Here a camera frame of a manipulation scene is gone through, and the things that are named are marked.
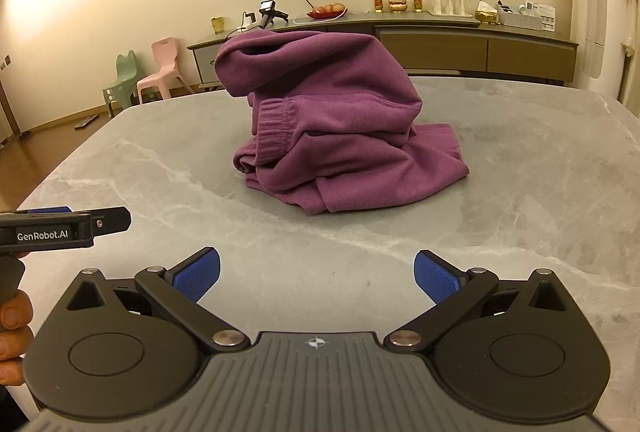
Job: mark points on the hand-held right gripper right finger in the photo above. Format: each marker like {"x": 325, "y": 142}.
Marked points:
{"x": 435, "y": 279}

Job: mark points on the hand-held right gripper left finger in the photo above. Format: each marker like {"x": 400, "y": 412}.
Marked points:
{"x": 197, "y": 274}

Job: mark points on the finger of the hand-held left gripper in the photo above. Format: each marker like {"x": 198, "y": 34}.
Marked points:
{"x": 112, "y": 219}
{"x": 50, "y": 210}

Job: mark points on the purple fleece pants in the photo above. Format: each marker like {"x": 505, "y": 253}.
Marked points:
{"x": 340, "y": 112}

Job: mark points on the person's left hand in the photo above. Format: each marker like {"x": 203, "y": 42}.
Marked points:
{"x": 15, "y": 327}

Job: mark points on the dark remote control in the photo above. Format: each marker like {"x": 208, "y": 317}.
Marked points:
{"x": 86, "y": 122}

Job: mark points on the green plastic child chair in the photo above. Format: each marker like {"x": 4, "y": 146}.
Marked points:
{"x": 120, "y": 82}

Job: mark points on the pink plastic child chair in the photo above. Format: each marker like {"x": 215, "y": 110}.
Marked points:
{"x": 162, "y": 67}

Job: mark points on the yellow cup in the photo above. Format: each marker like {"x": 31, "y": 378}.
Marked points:
{"x": 217, "y": 25}

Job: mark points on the long grey sideboard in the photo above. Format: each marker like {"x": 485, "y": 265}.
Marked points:
{"x": 525, "y": 52}

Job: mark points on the golden tissue box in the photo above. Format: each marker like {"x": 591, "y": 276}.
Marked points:
{"x": 486, "y": 15}

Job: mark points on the white organizer box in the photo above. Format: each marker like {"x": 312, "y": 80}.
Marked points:
{"x": 517, "y": 18}

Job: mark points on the small golden jar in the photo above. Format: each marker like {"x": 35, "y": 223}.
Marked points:
{"x": 379, "y": 5}
{"x": 418, "y": 4}

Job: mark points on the large golden jar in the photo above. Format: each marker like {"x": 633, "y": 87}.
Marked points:
{"x": 397, "y": 5}

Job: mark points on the white standing air conditioner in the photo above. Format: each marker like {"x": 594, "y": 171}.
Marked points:
{"x": 607, "y": 52}

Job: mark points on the red fruit plate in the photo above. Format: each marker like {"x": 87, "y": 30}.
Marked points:
{"x": 326, "y": 12}

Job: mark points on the black camera device on stand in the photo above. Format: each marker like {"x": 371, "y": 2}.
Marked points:
{"x": 267, "y": 10}

